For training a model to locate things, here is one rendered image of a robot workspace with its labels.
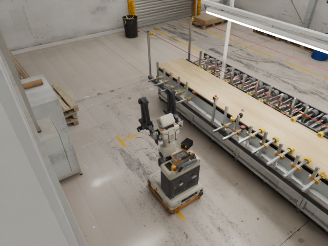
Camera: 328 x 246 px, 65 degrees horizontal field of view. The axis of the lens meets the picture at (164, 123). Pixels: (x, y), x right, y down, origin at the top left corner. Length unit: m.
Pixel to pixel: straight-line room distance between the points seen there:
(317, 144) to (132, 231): 2.90
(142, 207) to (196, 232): 0.88
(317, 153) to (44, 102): 3.77
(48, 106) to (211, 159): 2.86
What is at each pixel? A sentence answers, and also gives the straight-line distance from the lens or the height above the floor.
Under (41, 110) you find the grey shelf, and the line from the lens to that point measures 3.87.
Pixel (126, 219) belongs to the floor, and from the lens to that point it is 4.10.
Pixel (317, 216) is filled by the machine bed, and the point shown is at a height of 0.18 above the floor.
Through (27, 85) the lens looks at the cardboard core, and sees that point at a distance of 4.26.
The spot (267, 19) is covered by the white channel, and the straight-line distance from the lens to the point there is 3.73.
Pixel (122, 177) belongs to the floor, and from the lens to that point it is 4.58.
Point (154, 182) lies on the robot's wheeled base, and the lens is 4.10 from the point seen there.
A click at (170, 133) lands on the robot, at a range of 3.52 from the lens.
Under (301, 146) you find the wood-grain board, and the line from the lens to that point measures 4.17.
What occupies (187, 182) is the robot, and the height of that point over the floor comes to 0.46.
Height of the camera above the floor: 3.44
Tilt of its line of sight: 38 degrees down
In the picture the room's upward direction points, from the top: 1 degrees counter-clockwise
